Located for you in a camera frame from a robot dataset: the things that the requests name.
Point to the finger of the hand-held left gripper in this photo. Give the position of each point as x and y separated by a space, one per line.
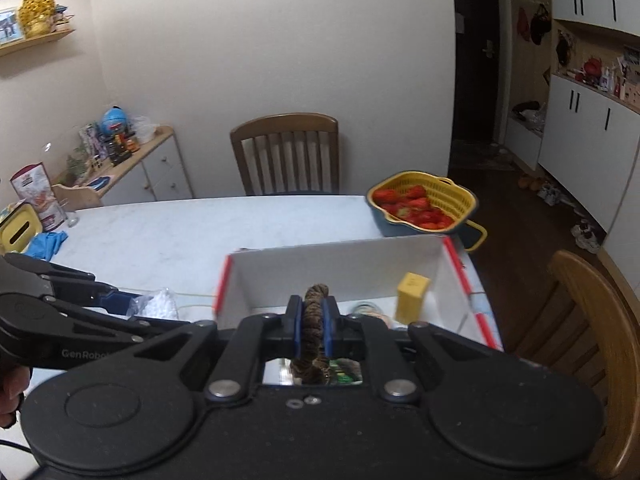
120 325
117 302

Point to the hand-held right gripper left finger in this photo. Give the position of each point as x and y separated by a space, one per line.
295 327

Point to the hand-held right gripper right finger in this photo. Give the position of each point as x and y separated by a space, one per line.
331 327

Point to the white cardboard box red edges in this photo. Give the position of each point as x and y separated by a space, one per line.
350 265

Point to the person's left hand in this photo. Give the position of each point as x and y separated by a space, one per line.
10 395

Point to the crumpled clear plastic bag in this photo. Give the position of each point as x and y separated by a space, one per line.
157 304

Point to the green printed packet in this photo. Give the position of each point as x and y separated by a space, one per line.
346 372

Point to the blue cloth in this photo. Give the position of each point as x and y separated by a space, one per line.
47 245

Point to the small yellow box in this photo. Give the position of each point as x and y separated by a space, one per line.
412 297

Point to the yellow tissue box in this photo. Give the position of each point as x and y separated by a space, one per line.
17 227

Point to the drinking glass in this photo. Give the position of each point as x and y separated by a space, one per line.
72 217

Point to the red white snack packet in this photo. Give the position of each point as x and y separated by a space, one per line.
37 190

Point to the white sideboard wooden top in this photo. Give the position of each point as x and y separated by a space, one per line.
160 170

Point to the pile of strawberries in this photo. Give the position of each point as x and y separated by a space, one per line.
415 207

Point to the dark printed box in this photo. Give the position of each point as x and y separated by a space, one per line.
122 149

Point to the purple printed box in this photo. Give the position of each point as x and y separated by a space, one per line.
91 140

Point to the yellow colander basket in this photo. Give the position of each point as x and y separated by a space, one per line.
450 195

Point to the blue globe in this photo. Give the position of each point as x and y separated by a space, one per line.
116 119

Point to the dark wooden chair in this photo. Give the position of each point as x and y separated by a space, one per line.
285 130

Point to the brown shoes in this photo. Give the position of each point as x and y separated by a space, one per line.
529 182

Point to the light wooden chair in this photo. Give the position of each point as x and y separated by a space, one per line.
595 305

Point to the black and white shoes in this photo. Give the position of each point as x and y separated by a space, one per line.
586 236

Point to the low white shoe bench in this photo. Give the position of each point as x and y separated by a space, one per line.
522 135

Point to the gold ornament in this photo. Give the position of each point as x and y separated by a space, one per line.
36 10

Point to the white lower cabinet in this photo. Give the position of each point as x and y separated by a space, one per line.
585 150

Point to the dark door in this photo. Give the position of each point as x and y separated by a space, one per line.
475 50

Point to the red hanging bag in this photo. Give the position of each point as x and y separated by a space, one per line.
523 24

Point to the small black hanging bag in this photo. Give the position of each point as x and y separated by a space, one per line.
563 49

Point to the red item on cabinet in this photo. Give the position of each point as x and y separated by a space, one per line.
592 69

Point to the wooden wall shelf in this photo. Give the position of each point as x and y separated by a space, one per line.
40 42

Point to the small picture frame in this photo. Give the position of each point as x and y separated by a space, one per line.
11 26

